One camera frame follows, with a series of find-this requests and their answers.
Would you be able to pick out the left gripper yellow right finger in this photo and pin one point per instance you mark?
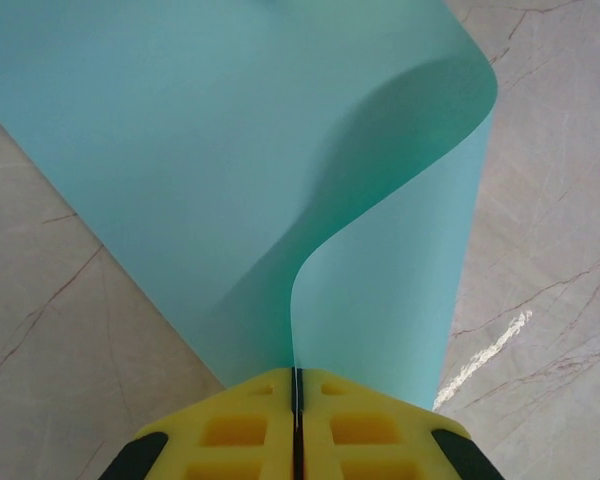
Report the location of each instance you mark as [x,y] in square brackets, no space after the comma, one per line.
[370,435]

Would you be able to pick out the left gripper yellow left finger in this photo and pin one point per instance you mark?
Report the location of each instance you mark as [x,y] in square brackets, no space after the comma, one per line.
[230,435]

